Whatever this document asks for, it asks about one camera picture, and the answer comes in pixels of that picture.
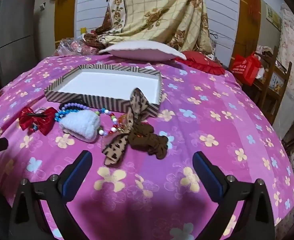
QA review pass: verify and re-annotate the red shopping bag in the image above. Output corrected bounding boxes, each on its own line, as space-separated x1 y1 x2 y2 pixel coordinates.
231 52 262 86

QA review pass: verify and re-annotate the white pillow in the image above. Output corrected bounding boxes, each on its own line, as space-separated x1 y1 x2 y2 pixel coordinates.
98 41 187 62

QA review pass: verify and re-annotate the grey refrigerator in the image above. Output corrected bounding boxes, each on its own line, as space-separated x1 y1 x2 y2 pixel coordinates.
0 0 41 88

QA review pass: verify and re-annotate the wooden chair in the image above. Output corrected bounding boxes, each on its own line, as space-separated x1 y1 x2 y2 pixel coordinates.
247 46 293 123

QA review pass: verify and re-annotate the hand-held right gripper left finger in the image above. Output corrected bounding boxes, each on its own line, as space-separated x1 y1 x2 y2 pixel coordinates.
8 150 93 240

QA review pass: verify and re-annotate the striped cardboard box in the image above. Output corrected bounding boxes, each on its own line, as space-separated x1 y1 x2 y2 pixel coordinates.
44 64 162 118

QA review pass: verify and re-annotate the leopard bow brown scrunchie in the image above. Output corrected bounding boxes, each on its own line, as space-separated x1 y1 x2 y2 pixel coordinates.
102 88 169 167

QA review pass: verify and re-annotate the red and white bead bracelet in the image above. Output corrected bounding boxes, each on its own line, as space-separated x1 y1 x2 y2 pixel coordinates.
97 108 119 137

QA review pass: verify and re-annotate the red bow hair clip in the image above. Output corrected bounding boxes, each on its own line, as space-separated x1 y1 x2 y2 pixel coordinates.
19 107 58 136

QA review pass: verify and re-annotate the wall picture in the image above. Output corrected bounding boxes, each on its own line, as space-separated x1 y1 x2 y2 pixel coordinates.
266 5 283 29

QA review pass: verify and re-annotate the beige floral quilt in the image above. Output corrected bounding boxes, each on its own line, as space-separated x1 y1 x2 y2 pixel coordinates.
83 0 216 55

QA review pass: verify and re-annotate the red frilled cushion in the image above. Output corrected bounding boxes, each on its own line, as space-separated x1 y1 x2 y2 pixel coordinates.
174 51 225 75

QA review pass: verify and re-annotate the purple bead bracelet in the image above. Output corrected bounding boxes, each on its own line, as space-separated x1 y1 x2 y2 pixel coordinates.
59 102 87 111

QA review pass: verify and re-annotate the blue bead bracelet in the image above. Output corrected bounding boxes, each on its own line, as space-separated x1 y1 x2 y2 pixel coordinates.
55 109 70 122

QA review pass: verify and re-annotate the clear plastic bag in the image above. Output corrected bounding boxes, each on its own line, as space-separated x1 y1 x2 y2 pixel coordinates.
57 37 97 55

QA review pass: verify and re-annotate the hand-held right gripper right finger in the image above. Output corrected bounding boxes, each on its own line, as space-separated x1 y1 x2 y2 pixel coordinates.
192 151 275 240

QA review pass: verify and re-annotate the white fluffy headband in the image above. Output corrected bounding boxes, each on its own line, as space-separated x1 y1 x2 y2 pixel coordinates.
60 110 100 140

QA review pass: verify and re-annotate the pink floral bedsheet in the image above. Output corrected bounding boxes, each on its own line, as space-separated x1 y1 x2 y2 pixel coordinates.
0 54 294 240

